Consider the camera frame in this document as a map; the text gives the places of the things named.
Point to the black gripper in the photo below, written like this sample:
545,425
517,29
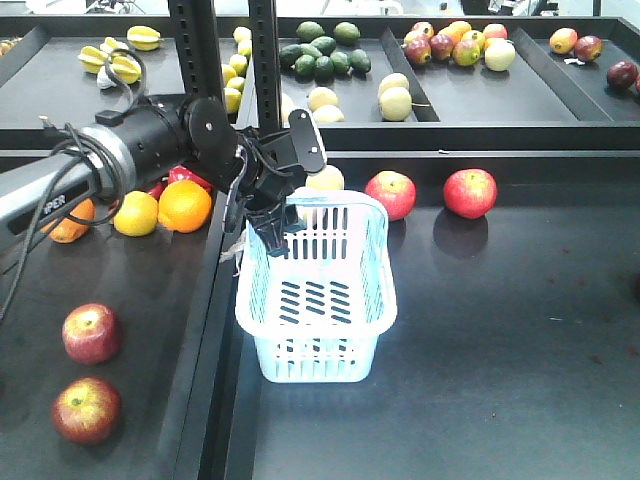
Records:
267,170

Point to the light blue plastic basket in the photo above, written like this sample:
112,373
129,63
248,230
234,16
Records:
316,312

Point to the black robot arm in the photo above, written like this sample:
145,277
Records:
123,151

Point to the pale peach fruit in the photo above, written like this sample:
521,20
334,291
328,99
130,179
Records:
329,178

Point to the red bell pepper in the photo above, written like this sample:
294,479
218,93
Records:
180,172

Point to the round orange right group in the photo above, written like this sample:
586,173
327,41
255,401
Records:
184,206

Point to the red chili pepper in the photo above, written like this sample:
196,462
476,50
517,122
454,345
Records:
156,189

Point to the bright red apple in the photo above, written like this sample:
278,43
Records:
470,193
395,191

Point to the yellow apple right group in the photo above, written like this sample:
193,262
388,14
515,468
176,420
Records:
137,215

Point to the white garlic bulb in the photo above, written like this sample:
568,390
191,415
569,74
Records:
103,81

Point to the orange with stem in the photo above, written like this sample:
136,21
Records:
68,230

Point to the black wooden display stand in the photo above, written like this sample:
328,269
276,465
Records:
515,352

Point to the red apple front middle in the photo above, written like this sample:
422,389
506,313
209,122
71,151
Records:
92,333

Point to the red apple front right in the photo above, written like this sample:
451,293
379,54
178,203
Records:
87,411

